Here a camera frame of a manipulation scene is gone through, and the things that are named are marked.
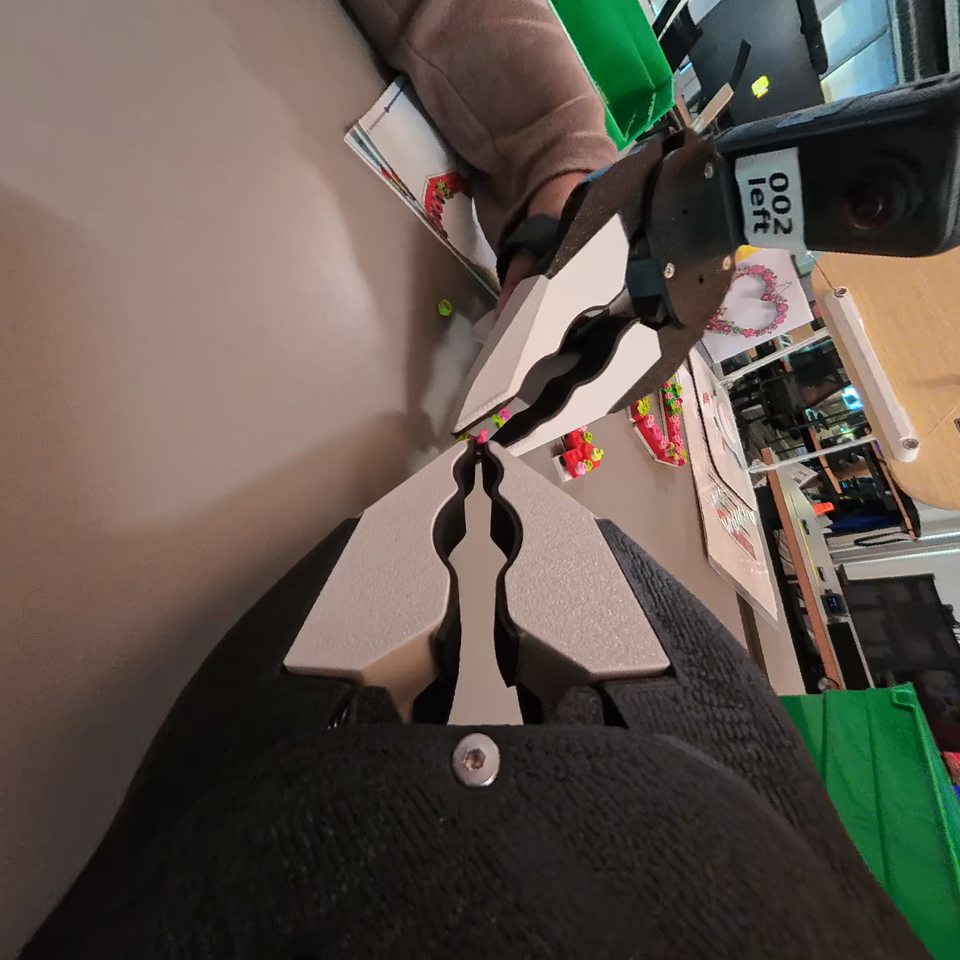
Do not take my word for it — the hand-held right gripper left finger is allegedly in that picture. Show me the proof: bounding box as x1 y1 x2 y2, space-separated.
282 441 483 725

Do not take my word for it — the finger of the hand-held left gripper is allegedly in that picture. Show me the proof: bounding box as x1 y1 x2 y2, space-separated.
491 303 665 453
452 213 633 436

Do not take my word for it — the black cabinet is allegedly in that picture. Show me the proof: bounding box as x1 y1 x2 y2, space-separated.
836 573 960 732

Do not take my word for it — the white printed board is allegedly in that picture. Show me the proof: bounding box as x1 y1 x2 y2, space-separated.
686 346 781 630

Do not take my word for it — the green plastic bin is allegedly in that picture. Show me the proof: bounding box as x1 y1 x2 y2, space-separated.
551 0 676 149
778 681 960 960

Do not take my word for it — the lego instruction booklet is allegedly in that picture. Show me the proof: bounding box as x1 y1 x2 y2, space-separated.
345 75 504 299

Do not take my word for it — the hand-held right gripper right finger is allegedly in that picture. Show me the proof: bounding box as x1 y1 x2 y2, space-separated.
480 441 671 725

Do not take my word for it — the person's left hand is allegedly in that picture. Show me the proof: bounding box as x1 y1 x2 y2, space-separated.
493 171 597 320

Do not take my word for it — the person's left forearm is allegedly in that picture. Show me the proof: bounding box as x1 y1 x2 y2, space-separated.
341 0 622 252

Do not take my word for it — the small red lego assembly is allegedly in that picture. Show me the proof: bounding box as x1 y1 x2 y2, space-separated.
553 426 606 483

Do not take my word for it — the white bar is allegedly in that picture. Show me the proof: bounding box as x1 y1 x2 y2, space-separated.
821 285 922 464

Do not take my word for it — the lego set box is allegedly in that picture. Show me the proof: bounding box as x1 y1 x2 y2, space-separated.
701 246 816 366

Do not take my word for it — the red lego heart build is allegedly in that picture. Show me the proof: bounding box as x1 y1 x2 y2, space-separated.
628 381 689 468

